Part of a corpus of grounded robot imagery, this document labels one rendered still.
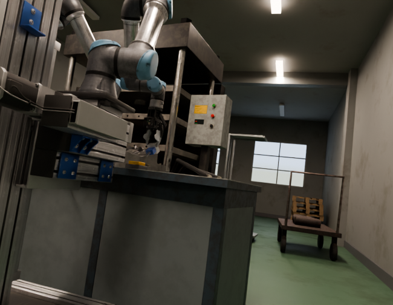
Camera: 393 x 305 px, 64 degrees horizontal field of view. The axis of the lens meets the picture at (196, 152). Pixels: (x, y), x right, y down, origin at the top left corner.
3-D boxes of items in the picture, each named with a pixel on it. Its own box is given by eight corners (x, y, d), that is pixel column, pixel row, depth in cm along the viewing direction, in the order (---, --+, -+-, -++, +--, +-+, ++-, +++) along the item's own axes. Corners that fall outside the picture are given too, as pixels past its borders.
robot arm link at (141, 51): (116, 83, 126) (146, 8, 156) (153, 88, 125) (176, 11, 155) (110, 59, 116) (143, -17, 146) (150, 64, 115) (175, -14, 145)
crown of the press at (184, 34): (181, 91, 238) (191, 15, 244) (56, 92, 291) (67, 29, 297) (217, 118, 314) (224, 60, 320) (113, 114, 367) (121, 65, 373)
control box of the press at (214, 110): (201, 293, 222) (225, 93, 237) (164, 283, 235) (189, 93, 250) (212, 285, 242) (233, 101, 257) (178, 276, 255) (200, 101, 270)
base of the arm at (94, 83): (103, 95, 113) (107, 68, 114) (68, 93, 118) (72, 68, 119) (123, 106, 128) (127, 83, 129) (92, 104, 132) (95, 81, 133)
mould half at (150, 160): (118, 167, 164) (122, 141, 165) (80, 163, 174) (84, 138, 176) (164, 174, 209) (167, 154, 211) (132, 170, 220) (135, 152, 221)
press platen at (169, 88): (178, 91, 254) (178, 85, 255) (75, 91, 299) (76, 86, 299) (208, 113, 318) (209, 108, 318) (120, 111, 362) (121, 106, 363)
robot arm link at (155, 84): (138, 88, 160) (142, 94, 171) (159, 91, 159) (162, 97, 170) (140, 73, 161) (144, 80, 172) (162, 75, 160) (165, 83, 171)
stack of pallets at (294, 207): (322, 232, 748) (325, 199, 756) (289, 227, 770) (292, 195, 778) (318, 228, 855) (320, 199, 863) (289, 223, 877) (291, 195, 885)
